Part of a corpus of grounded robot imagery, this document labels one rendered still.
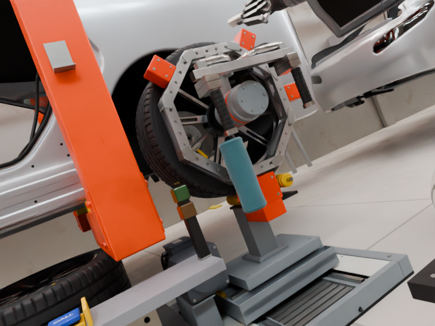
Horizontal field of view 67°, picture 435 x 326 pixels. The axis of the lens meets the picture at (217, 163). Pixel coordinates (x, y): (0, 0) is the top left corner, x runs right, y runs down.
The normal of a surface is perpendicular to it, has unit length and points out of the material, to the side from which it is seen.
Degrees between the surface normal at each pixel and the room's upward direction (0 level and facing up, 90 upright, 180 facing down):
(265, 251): 90
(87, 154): 90
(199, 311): 90
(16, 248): 90
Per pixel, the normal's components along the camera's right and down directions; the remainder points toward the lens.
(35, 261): 0.42, -0.16
